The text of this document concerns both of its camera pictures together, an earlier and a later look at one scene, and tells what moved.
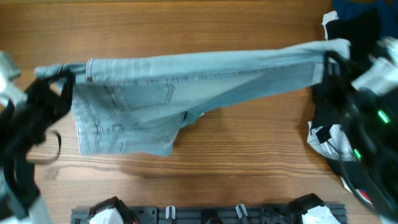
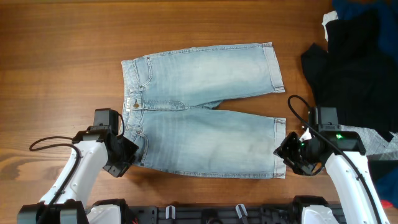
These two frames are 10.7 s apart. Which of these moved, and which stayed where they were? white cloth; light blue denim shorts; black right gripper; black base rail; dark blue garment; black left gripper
Moved: light blue denim shorts; black right gripper; black left gripper
Stayed: black base rail; dark blue garment; white cloth
